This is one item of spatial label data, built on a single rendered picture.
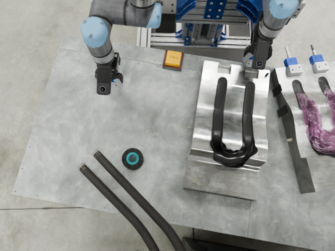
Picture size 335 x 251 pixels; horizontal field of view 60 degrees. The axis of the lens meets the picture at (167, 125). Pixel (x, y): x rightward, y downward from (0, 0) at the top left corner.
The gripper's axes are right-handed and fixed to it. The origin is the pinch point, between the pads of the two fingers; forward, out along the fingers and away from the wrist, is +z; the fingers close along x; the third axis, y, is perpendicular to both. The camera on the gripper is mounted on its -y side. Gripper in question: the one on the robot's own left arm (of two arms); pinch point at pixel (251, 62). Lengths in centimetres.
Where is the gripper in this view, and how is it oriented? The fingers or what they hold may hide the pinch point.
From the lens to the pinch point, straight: 126.3
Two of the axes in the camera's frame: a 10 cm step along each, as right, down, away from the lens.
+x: -9.9, -1.5, 0.4
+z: -0.1, 2.9, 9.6
